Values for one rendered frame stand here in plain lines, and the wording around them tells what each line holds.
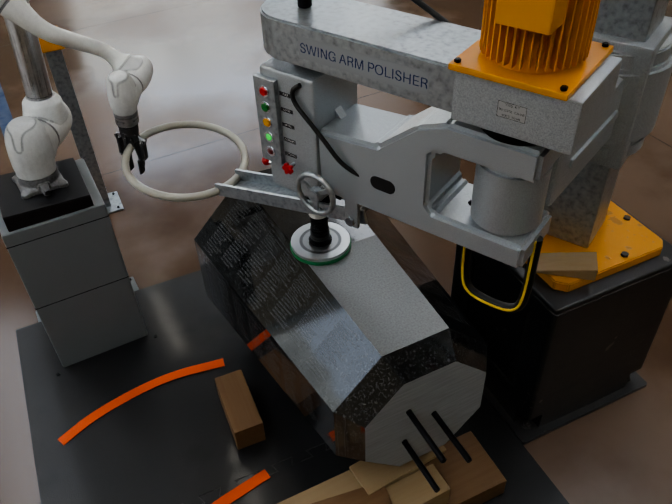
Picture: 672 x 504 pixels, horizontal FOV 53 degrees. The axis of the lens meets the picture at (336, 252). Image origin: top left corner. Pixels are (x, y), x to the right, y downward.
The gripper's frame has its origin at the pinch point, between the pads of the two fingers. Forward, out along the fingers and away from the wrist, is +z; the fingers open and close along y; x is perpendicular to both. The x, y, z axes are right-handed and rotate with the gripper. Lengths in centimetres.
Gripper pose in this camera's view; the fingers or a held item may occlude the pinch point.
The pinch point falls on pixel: (135, 164)
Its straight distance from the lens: 287.6
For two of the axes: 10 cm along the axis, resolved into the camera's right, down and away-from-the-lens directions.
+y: 9.4, 2.9, -2.1
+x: 3.5, -6.5, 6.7
